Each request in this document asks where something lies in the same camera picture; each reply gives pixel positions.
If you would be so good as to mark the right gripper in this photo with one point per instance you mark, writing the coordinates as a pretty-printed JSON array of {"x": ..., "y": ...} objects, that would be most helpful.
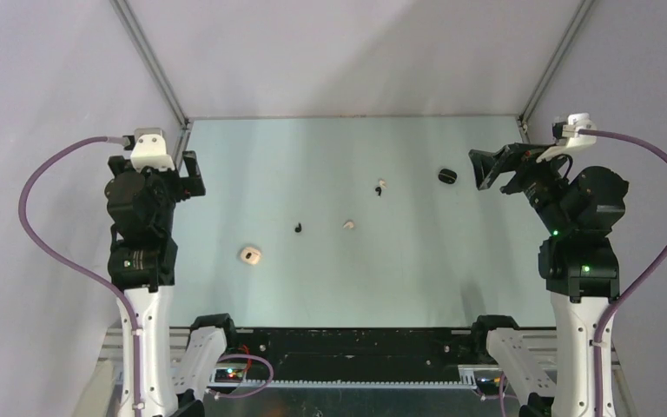
[{"x": 523, "y": 157}]

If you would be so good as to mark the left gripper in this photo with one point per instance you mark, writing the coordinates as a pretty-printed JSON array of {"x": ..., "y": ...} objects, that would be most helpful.
[{"x": 186, "y": 185}]

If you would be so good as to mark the black earbud charging case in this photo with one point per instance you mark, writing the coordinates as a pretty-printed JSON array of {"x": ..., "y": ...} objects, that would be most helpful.
[{"x": 447, "y": 176}]

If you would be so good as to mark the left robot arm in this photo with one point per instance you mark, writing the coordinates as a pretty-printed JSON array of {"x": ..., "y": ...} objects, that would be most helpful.
[{"x": 141, "y": 204}]

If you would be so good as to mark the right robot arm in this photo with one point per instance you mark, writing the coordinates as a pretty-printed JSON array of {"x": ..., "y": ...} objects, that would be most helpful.
[{"x": 581, "y": 274}]

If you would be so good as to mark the white earbud charging case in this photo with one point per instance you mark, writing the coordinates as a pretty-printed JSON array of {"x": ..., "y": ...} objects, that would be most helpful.
[{"x": 250, "y": 255}]

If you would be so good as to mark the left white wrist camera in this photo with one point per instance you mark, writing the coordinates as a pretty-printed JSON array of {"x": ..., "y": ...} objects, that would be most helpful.
[{"x": 151, "y": 151}]

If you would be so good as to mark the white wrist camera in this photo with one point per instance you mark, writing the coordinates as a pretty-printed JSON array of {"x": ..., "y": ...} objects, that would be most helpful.
[
  {"x": 568, "y": 137},
  {"x": 151, "y": 151}
]

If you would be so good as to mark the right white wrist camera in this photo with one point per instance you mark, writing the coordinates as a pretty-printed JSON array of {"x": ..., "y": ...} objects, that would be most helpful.
[{"x": 568, "y": 137}]

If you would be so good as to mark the aluminium frame rail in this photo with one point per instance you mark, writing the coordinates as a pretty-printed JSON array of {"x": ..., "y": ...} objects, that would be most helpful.
[{"x": 244, "y": 374}]

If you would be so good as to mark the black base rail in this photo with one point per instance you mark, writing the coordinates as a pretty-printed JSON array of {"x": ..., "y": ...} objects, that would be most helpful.
[{"x": 363, "y": 355}]

